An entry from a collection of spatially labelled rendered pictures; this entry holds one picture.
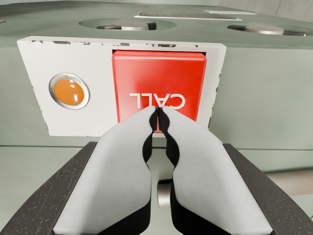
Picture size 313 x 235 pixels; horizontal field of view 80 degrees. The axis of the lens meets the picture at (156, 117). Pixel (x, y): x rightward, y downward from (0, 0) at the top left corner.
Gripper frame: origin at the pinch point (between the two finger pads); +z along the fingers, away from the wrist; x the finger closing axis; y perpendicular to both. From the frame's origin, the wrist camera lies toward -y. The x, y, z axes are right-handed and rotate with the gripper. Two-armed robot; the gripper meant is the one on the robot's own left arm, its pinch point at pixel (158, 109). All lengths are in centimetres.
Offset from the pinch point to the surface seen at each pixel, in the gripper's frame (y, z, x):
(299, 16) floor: 2, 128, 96
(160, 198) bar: 10.1, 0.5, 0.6
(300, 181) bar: 7.8, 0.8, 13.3
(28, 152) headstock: 6.2, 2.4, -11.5
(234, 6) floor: -2, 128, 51
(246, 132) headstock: 3.6, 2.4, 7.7
